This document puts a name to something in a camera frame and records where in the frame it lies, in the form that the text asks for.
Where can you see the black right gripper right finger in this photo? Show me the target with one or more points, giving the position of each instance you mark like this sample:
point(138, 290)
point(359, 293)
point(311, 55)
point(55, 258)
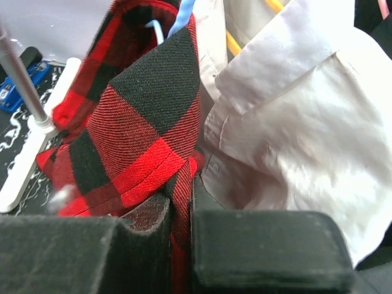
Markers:
point(241, 251)

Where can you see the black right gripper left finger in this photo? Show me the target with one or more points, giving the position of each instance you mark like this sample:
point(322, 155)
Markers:
point(47, 254)

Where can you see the red black plaid shirt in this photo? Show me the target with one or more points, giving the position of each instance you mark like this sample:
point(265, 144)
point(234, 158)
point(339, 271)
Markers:
point(130, 122)

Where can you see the light blue wire hanger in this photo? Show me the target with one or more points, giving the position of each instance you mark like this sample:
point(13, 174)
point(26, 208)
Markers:
point(182, 19)

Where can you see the white collared shirt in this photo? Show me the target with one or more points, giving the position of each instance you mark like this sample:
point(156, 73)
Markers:
point(300, 118)

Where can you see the yellow wooden hanger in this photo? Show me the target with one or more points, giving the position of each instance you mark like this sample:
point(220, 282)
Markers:
point(245, 18)

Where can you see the grey shirt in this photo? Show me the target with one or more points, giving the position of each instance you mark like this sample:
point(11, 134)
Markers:
point(368, 19)

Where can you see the metal clothes rack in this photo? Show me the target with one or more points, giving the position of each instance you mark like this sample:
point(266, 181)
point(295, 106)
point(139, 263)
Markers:
point(41, 126)

